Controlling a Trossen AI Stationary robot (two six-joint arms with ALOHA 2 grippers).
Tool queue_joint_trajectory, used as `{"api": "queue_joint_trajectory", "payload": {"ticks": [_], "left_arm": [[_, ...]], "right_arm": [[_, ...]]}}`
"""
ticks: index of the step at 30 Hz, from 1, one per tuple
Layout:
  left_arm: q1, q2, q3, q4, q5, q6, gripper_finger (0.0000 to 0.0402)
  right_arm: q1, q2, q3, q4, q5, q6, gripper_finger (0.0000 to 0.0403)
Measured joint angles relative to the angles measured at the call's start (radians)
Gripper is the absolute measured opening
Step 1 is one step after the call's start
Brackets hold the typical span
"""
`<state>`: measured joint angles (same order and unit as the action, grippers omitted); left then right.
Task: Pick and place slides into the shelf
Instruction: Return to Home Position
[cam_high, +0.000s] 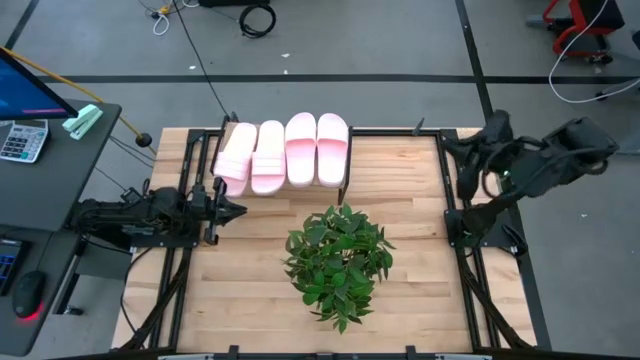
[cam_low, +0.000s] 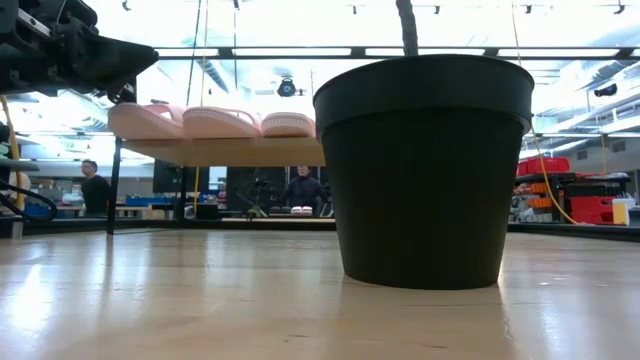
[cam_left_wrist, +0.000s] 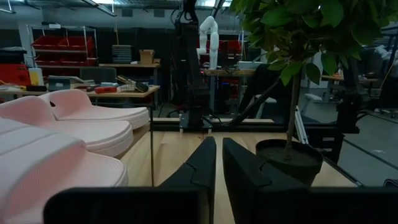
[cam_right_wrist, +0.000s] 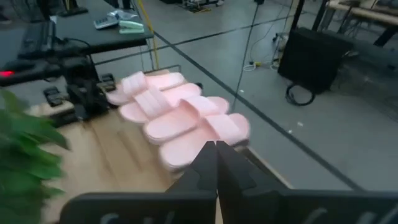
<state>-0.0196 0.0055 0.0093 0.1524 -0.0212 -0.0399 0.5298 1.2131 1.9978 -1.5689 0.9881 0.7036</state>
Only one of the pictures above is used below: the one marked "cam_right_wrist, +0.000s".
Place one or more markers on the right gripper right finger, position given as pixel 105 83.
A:
pixel 236 177

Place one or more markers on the green artificial plant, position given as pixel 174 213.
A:
pixel 25 161

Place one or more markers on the wooden table with black legs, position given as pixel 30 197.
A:
pixel 367 14

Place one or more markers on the black computer keyboard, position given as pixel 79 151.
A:
pixel 37 40

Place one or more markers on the pink rubber slide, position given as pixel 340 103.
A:
pixel 168 124
pixel 133 82
pixel 149 102
pixel 183 146

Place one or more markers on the yellow plug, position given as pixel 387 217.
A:
pixel 257 64

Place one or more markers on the black equipment box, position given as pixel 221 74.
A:
pixel 314 59

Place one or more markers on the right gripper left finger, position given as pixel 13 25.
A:
pixel 202 174

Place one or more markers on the mint green stapler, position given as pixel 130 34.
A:
pixel 130 25

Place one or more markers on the black computer monitor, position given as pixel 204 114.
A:
pixel 73 12

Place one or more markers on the black computer mouse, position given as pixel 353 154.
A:
pixel 18 65

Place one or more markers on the black office desk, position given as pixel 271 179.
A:
pixel 87 31

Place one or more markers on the grey desk calculator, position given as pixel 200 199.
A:
pixel 105 22

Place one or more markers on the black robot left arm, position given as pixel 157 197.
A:
pixel 84 90

